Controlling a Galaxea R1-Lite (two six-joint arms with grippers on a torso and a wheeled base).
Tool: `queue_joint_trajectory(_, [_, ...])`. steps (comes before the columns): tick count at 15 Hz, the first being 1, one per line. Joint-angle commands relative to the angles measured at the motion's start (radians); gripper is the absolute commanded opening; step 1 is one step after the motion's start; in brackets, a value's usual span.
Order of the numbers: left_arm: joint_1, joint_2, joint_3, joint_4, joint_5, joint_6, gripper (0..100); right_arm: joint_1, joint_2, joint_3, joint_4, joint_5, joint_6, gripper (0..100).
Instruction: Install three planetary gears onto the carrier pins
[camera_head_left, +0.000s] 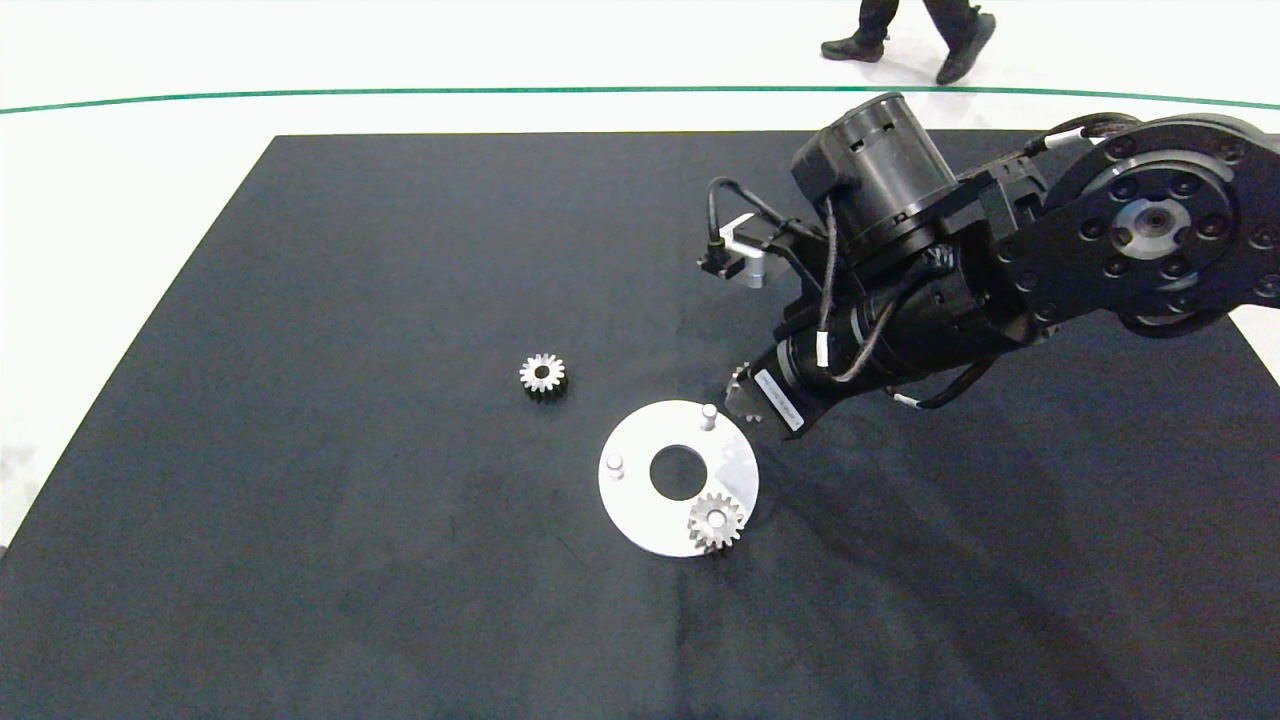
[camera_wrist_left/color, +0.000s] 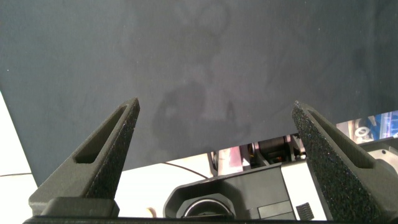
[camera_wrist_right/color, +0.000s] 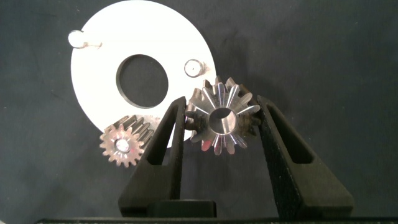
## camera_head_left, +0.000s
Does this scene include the silver boxy wrist camera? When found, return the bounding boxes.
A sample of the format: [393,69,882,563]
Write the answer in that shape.
[698,212,773,291]

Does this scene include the small steel spur gear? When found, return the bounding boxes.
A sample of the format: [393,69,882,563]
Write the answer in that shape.
[728,362,763,424]
[519,352,570,404]
[686,491,746,554]

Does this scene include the black camera cable loop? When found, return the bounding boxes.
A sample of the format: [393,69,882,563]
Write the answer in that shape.
[706,177,803,263]

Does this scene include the person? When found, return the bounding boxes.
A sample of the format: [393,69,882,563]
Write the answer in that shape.
[820,0,998,87]

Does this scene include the black cable with white tag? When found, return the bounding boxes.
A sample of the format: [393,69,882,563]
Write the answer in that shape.
[884,358,997,412]
[1028,111,1143,153]

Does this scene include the black braided cable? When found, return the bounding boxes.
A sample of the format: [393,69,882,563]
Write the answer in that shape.
[815,193,841,369]

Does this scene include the green tape line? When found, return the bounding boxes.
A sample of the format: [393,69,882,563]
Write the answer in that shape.
[0,88,1280,118]

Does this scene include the round white carrier plate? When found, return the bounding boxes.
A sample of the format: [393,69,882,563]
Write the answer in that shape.
[598,399,760,558]

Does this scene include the dark table mat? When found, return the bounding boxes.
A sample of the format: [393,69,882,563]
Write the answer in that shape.
[0,130,1280,720]

